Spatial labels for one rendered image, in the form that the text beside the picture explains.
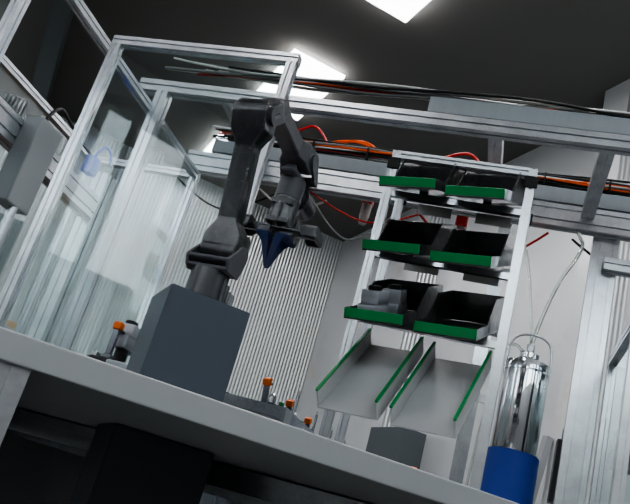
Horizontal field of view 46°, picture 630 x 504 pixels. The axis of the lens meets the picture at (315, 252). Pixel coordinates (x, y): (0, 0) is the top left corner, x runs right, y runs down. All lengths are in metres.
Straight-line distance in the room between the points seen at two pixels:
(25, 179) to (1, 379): 1.75
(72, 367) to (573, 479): 2.09
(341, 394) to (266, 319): 9.83
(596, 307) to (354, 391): 1.42
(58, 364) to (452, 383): 1.02
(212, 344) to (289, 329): 10.29
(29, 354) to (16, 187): 1.73
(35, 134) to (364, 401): 1.46
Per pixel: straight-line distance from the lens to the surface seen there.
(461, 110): 2.49
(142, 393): 0.79
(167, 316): 1.20
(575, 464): 2.66
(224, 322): 1.22
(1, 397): 0.79
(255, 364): 11.23
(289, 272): 11.64
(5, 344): 0.77
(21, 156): 2.51
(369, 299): 1.58
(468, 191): 1.66
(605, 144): 2.44
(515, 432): 2.32
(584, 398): 2.70
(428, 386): 1.61
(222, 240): 1.31
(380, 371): 1.63
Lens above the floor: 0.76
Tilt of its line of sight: 20 degrees up
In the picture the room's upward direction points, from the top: 16 degrees clockwise
